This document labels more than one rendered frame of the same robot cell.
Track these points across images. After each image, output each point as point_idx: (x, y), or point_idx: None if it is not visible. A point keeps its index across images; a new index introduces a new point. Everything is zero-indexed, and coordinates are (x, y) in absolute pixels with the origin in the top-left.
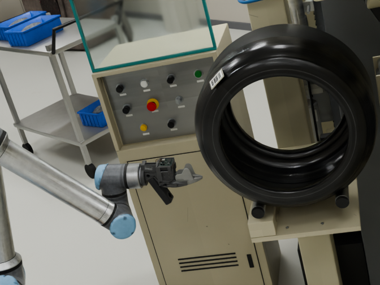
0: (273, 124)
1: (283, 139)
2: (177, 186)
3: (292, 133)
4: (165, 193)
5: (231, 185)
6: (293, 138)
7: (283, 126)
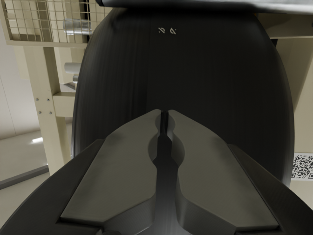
0: (298, 93)
1: (302, 57)
2: (35, 200)
3: (287, 64)
4: None
5: (76, 90)
6: (289, 55)
7: (290, 82)
